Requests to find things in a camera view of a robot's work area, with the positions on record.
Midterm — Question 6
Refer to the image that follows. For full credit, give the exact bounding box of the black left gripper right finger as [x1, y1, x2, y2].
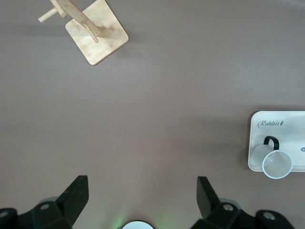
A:
[191, 176, 258, 229]

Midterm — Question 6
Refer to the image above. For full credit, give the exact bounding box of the cream rabbit print tray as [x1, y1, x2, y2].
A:
[247, 111, 305, 172]

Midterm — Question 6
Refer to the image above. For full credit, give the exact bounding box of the wooden mug rack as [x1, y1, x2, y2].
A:
[37, 0, 130, 66]

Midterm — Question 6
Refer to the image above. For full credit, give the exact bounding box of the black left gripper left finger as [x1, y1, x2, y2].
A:
[16, 176, 90, 229]

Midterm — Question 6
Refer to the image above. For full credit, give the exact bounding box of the white cup black handle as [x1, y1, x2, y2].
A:
[251, 135, 294, 179]

